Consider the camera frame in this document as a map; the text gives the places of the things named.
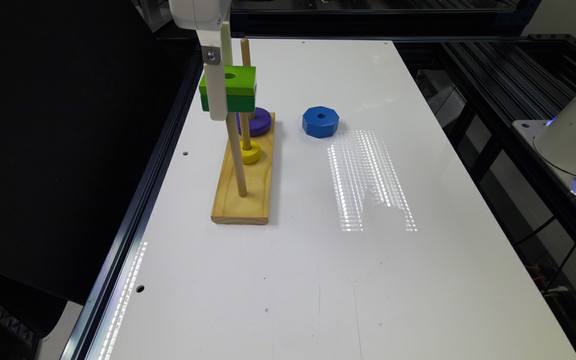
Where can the yellow ring block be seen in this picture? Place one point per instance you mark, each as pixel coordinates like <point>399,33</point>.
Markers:
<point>251,155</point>

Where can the wooden peg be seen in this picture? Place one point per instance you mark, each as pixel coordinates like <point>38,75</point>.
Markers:
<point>247,63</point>
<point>245,131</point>
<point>237,155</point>

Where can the wooden base board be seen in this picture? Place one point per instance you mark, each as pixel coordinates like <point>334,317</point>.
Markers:
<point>228,206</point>

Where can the blue octagonal block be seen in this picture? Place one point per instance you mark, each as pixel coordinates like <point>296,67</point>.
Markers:
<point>320,122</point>

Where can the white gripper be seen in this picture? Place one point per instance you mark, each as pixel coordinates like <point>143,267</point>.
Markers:
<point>208,16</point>

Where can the middle wooden peg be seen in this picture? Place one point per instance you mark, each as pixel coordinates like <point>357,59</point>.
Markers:
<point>245,131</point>

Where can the front wooden peg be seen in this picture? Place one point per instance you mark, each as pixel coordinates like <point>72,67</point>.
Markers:
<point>237,155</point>

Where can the green square block with hole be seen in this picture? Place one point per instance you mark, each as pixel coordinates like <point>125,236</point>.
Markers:
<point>241,86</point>

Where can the rear wooden peg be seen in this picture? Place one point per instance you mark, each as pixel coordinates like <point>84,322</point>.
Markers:
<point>247,63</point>

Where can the purple ring block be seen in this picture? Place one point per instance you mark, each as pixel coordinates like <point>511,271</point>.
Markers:
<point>261,124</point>

